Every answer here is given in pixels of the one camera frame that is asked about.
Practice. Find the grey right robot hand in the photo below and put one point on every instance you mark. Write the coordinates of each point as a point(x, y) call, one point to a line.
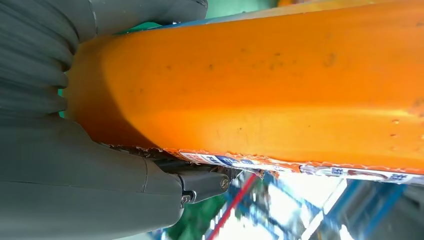
point(82, 192)

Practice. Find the red metal pole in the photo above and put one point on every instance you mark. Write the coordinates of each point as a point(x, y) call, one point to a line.
point(232, 205)

